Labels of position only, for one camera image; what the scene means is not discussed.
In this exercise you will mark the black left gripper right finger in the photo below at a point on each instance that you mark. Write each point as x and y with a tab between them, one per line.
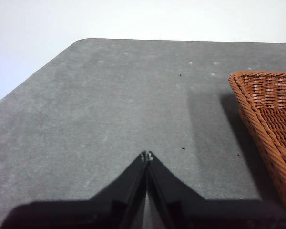
205	214

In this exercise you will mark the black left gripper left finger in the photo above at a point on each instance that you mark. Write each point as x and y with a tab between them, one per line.
97	212

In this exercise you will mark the brown wicker basket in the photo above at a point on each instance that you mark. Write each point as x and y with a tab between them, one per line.
271	107

